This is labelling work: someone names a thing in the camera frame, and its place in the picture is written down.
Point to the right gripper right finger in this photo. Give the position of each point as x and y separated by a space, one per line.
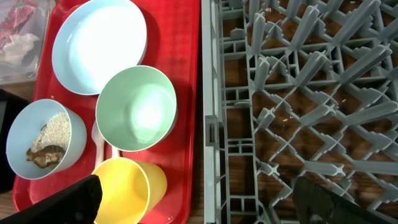
316 204

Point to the white plastic spoon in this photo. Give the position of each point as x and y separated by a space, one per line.
99 143

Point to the grey dishwasher rack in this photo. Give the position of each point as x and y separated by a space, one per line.
298 88

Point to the white napkin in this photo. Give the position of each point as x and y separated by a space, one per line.
17 49

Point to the mint green bowl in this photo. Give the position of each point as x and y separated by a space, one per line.
137 108

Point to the red snack wrapper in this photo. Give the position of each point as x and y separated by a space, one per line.
16 14

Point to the light blue plate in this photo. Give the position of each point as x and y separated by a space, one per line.
97 40

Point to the light blue food bowl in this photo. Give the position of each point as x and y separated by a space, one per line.
26 127

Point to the yellow plastic cup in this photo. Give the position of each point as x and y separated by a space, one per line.
130 190

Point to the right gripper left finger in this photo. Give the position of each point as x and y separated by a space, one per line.
78 203

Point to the rice and meat leftovers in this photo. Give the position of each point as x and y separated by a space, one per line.
50 146

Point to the white plastic fork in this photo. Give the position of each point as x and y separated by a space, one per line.
115 153

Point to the clear plastic waste bin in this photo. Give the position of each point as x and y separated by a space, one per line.
23 28

